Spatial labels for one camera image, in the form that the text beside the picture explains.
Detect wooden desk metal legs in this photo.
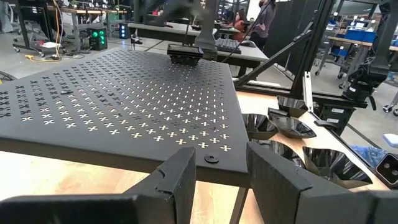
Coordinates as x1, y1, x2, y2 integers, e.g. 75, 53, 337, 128
12, 0, 128, 54

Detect small black square plate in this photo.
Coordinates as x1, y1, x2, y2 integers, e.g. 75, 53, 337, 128
267, 107, 289, 118
167, 43, 205, 67

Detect white light strip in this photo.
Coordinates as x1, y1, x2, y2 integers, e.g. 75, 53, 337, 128
302, 70, 314, 112

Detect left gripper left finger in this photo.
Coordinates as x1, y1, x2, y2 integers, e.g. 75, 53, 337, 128
0, 146, 197, 224

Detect black perforated metal stand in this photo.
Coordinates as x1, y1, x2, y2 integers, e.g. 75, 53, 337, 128
0, 46, 251, 224

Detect black table-level camera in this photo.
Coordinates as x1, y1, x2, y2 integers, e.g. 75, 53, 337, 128
374, 153, 398, 187

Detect black aluminium table frame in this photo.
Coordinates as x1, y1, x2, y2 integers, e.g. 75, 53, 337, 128
233, 0, 371, 110

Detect black partition panel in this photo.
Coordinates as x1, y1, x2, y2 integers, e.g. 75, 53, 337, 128
263, 0, 323, 75

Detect black square cup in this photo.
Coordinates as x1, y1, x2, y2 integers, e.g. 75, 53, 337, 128
269, 114, 317, 140

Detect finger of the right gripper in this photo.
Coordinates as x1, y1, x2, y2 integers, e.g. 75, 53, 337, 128
194, 0, 210, 61
208, 0, 219, 61

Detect black control box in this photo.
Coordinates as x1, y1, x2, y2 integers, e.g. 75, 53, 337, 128
313, 104, 356, 137

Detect black case on desk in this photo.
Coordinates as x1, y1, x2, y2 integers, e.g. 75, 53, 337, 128
142, 14, 168, 27

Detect pale blue block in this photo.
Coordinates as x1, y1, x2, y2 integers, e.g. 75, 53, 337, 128
381, 133, 398, 149

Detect person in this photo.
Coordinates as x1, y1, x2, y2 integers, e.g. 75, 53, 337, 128
248, 0, 277, 52
229, 11, 248, 42

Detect computer tower green lights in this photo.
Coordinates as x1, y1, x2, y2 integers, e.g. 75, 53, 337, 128
88, 27, 108, 52

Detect large black square plate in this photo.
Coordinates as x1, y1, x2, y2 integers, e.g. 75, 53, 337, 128
252, 139, 307, 170
241, 113, 280, 141
302, 146, 374, 190

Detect wooden workbench with blue bins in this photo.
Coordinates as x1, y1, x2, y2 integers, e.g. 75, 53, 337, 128
313, 18, 398, 91

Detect blue cloth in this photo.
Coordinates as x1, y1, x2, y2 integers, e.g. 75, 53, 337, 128
350, 144, 389, 168

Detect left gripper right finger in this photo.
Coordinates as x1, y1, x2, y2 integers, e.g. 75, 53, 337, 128
246, 142, 398, 224

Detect grey desk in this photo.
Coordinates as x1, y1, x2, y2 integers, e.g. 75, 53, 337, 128
127, 21, 270, 74

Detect device with blue lights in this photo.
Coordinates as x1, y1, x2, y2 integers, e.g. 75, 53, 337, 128
118, 22, 129, 40

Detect yellow hanging cable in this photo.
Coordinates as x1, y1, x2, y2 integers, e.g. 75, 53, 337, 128
24, 0, 65, 63

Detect black keyboard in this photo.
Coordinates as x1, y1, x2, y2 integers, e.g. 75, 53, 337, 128
215, 37, 243, 54

